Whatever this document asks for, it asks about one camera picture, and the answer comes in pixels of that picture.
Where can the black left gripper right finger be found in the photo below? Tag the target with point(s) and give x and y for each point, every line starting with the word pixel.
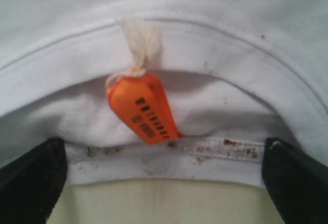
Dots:
pixel 295 182

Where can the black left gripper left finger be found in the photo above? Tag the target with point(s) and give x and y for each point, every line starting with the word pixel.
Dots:
pixel 32 184

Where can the white t-shirt with red lettering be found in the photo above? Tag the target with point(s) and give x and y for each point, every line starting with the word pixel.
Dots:
pixel 235 72

